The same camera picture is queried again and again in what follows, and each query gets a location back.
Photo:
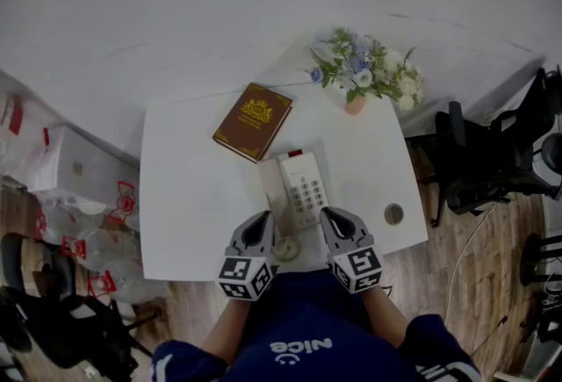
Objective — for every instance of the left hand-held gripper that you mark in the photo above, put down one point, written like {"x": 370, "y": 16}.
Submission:
{"x": 243, "y": 277}

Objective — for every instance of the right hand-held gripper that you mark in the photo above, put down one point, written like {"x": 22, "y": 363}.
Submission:
{"x": 358, "y": 268}

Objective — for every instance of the white telephone base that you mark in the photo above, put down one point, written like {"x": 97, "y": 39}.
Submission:
{"x": 305, "y": 187}

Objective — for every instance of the white telephone handset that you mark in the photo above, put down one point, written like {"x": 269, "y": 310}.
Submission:
{"x": 270, "y": 182}

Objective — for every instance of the person's left forearm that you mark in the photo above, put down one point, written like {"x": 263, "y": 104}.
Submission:
{"x": 228, "y": 327}

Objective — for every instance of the person's right forearm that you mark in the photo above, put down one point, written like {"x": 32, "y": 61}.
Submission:
{"x": 386, "y": 314}

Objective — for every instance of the white table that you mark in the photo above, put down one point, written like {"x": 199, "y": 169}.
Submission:
{"x": 189, "y": 196}

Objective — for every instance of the person's navy shirt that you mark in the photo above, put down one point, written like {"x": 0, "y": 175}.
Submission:
{"x": 303, "y": 314}

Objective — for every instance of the brown hardcover book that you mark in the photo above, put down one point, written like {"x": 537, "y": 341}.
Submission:
{"x": 252, "y": 121}

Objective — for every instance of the pink vase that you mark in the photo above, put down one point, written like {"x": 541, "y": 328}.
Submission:
{"x": 355, "y": 106}

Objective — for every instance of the pile of plastic bags and box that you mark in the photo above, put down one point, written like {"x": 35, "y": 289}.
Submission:
{"x": 105, "y": 248}

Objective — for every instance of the blue and white flower bouquet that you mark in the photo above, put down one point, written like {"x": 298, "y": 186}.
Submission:
{"x": 364, "y": 66}

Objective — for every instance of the white cardboard box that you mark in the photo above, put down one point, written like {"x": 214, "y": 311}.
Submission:
{"x": 88, "y": 160}

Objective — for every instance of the black round stand base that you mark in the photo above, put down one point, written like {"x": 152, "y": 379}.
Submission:
{"x": 531, "y": 259}

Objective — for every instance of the black office chair with headrest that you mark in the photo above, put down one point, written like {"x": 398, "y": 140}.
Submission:
{"x": 522, "y": 139}

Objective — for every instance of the black folded chair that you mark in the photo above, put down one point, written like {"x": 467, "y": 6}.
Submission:
{"x": 57, "y": 314}

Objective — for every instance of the clear bag of bottles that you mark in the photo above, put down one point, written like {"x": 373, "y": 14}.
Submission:
{"x": 26, "y": 139}

